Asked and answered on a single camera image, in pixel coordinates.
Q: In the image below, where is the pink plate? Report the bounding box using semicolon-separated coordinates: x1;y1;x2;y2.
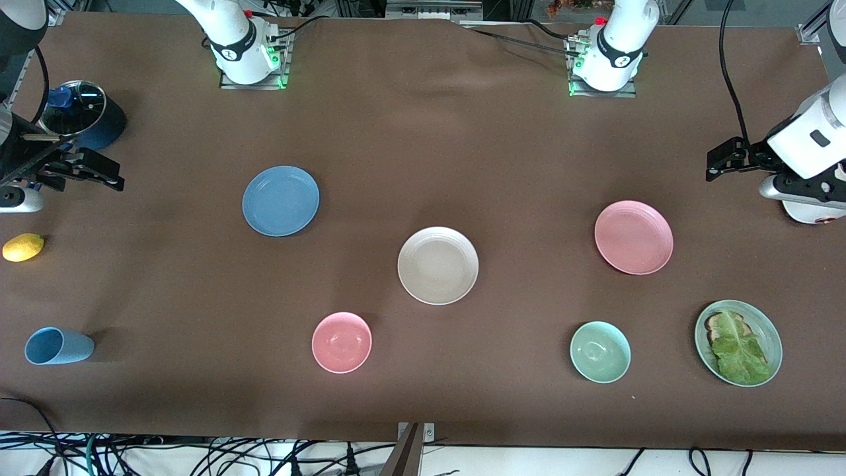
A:
594;200;674;276

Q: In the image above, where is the blue plate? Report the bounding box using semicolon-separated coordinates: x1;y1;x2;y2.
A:
242;165;321;237

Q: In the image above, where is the dark blue saucepan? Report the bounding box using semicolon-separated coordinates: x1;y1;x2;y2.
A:
38;79;128;151

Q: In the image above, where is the glass lid with blue knob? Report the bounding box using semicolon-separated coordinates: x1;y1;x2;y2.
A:
38;80;107;138

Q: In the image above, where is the white rounded appliance box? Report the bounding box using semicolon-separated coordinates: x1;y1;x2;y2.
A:
782;197;846;225

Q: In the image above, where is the yellow lemon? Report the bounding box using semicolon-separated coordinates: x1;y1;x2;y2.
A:
2;233;46;263

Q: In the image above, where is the toasted bread slice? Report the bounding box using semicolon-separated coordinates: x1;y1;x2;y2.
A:
705;312;753;346

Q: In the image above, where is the green plate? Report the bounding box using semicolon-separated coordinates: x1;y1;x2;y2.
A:
694;299;783;388

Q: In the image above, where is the blue cup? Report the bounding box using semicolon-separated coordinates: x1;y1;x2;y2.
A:
24;327;95;366

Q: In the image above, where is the green lettuce leaf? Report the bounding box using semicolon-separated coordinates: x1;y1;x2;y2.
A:
711;310;773;385

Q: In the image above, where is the green bowl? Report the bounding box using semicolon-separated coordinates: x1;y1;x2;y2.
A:
570;321;632;384

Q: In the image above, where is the pink bowl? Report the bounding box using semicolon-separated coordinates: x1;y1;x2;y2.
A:
311;311;373;375

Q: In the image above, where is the brown table cover cloth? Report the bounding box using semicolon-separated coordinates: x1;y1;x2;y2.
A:
0;10;846;454

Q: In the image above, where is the beige plate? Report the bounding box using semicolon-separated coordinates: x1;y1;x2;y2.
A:
397;227;479;306

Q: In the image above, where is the aluminium table edge rail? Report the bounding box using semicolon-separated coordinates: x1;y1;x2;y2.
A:
0;48;35;128

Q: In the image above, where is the aluminium frame profile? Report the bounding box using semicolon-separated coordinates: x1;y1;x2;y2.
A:
23;0;68;27
796;0;835;46

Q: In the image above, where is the black base cable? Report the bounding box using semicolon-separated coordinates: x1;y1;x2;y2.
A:
268;15;332;51
461;19;584;56

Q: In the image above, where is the grey metal mounting rail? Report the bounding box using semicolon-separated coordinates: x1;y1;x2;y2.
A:
385;0;484;22

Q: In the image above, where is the dark camera post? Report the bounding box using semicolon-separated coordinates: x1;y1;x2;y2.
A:
379;423;424;476

